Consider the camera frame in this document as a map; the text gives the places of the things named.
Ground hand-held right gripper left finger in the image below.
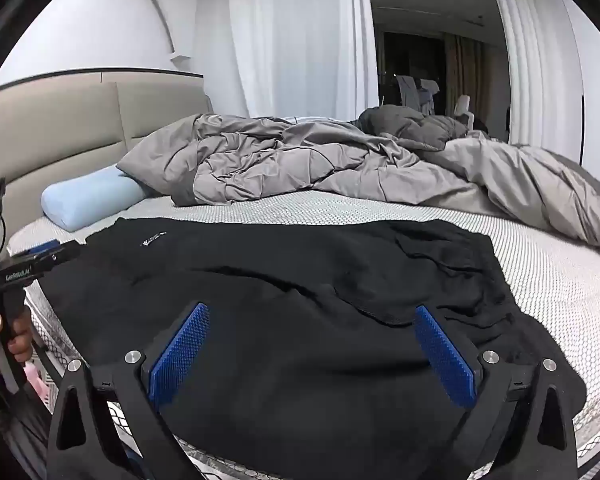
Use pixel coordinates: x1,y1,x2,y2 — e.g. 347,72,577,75
47,301,212,480

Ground beige padded headboard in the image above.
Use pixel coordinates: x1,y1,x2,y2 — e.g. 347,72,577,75
0,80,213,241

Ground person's left hand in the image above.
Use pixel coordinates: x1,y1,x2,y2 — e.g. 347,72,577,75
0,305,34,376

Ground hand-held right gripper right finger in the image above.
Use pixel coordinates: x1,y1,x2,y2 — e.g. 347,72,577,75
414,305,581,480

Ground dark grey pillow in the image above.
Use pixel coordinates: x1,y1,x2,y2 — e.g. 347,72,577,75
357,105,471,152

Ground pink object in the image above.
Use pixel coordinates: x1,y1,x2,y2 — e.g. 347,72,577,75
24,364,48,398

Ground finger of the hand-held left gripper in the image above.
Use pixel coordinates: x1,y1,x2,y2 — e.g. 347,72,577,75
15,239,81,275

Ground chair with hanging clothes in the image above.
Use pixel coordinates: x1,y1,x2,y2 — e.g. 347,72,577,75
395,75,441,113

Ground light blue pillow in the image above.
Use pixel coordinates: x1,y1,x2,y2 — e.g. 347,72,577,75
41,165,148,233

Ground white curtain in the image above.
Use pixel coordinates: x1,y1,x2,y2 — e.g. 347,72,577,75
490,0,586,163
227,0,381,121

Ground white honeycomb mattress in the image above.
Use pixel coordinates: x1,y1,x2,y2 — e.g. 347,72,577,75
5,192,600,480

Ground white chair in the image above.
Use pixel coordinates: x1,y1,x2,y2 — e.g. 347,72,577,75
452,95,477,131

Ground black pants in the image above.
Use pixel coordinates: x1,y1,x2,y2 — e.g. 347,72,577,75
37,216,588,480

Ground brown curtain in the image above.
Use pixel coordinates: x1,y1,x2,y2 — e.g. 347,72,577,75
445,35,493,117

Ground grey duvet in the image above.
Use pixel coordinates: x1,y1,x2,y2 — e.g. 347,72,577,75
116,112,600,258

